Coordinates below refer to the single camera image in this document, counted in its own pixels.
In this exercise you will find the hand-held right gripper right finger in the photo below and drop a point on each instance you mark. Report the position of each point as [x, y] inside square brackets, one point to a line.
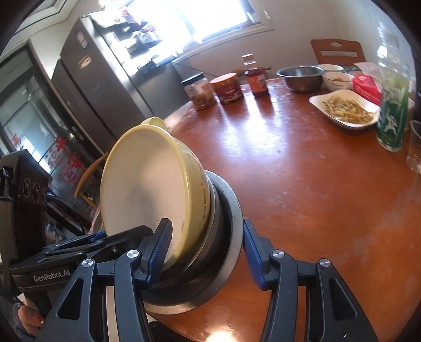
[253, 256]

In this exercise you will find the clear plastic cup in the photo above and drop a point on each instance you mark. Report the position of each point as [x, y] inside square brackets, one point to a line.
[415, 148]

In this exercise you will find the cluttered shelf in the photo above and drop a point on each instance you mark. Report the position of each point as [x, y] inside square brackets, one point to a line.
[138, 33]

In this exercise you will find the large steel basin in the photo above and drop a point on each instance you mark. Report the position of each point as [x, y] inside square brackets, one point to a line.
[232, 236]

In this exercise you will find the red-lidded jar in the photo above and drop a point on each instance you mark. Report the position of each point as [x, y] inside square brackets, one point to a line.
[227, 90]

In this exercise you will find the bright window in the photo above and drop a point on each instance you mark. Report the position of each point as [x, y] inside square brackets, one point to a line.
[213, 19]

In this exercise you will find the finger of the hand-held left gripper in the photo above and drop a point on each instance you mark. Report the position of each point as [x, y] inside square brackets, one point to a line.
[128, 238]
[95, 237]

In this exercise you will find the yellow wooden chair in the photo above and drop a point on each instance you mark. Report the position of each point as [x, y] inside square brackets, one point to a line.
[92, 171]

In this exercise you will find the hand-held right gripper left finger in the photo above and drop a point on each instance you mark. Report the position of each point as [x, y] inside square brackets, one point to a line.
[161, 250]

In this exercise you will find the green drink bottle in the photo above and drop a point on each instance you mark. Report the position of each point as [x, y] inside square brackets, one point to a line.
[393, 108]

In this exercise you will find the plain white bowl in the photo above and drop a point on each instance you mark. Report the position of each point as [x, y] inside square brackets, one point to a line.
[330, 68]

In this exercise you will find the brown sauce bottle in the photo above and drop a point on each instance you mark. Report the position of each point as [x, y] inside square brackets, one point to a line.
[256, 82]

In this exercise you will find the deep steel bowl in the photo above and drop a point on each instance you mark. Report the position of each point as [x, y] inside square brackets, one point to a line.
[215, 213]

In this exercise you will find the black-lidded food jar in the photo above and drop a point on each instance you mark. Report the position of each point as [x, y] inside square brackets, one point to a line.
[199, 93]

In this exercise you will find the blue patterned bowl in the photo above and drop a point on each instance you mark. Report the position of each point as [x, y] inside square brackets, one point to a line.
[351, 69]

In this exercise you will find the small steel bowl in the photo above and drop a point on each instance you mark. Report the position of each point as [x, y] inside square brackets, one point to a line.
[301, 80]

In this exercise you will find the white printed ceramic bowl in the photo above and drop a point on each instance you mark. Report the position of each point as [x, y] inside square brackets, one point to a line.
[337, 84]

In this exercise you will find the shredded vegetable food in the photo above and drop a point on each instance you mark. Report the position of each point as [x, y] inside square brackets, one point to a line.
[348, 110]

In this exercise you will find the red tissue pack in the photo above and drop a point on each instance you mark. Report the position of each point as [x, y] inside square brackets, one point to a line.
[366, 87]

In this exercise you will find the glass door with red lettering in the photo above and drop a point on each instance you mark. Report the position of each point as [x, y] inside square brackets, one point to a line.
[29, 121]

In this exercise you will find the grey refrigerator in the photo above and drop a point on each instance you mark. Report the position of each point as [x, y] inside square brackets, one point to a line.
[105, 92]

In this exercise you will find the person's left hand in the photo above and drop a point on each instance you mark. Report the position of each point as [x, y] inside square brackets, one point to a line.
[28, 319]

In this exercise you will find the white rectangular dish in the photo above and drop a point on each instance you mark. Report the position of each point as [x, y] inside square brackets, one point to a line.
[317, 102]

